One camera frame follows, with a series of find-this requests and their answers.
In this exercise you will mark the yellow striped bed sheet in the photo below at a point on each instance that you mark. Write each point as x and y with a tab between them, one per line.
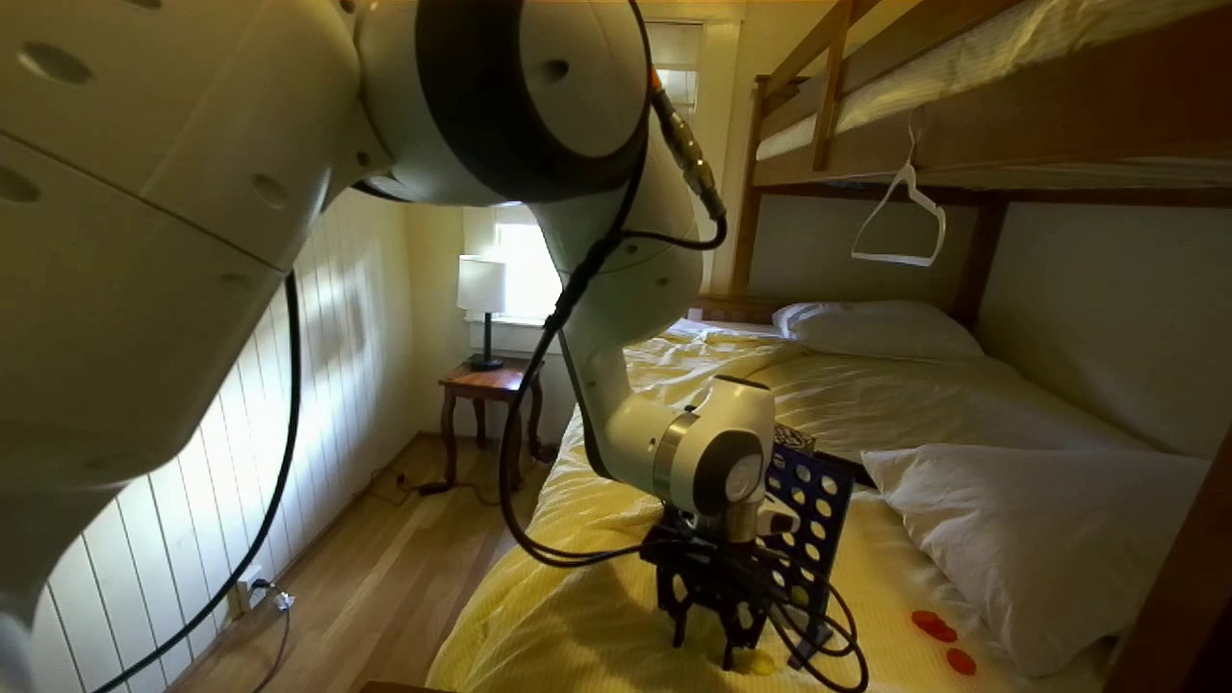
580	619

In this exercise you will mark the red game disc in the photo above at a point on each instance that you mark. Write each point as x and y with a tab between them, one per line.
963	658
933	626

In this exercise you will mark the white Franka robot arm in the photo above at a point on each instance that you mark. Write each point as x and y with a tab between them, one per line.
192	216

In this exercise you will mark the small wooden side table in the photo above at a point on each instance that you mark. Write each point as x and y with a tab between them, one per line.
486	386

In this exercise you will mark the bunk mattress with pale sheet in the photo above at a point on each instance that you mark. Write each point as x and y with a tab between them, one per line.
1001	50

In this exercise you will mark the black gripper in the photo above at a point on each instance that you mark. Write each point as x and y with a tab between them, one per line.
714	558

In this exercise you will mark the black white patterned cube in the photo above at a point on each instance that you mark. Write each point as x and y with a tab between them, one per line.
797	444

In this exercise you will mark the white window blind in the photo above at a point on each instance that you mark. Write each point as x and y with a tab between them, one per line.
680	78

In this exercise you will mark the white shade table lamp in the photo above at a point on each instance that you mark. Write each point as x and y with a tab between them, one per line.
481	289

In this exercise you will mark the white clothes hanger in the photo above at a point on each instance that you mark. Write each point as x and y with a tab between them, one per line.
898	216

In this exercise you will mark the flat white pillow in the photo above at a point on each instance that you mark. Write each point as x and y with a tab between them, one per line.
879	334

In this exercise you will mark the wooden bunk bed frame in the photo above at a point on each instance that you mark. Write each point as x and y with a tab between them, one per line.
1063	128

